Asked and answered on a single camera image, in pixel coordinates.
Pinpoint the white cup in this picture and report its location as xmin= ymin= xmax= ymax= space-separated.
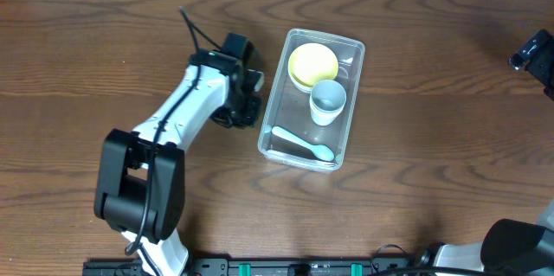
xmin=310 ymin=105 xmax=343 ymax=126

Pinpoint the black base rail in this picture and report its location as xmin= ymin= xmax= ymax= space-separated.
xmin=81 ymin=244 xmax=434 ymax=276

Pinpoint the white bowl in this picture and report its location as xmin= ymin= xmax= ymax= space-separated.
xmin=288 ymin=72 xmax=312 ymax=93

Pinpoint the grey cup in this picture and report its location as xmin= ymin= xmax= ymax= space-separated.
xmin=310 ymin=80 xmax=347 ymax=113

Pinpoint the clear plastic container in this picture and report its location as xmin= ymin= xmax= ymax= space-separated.
xmin=258 ymin=29 xmax=365 ymax=167

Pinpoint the white plastic fork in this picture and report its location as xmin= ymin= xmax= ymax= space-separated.
xmin=265 ymin=150 xmax=340 ymax=172

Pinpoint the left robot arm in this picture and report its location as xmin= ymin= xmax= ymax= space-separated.
xmin=93 ymin=42 xmax=263 ymax=275

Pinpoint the yellow bowl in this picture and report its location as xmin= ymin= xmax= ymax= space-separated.
xmin=288 ymin=42 xmax=338 ymax=87

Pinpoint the mint green spoon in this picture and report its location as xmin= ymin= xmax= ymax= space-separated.
xmin=271 ymin=126 xmax=335 ymax=162

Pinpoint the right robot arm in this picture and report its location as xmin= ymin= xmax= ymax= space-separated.
xmin=417 ymin=29 xmax=553 ymax=275

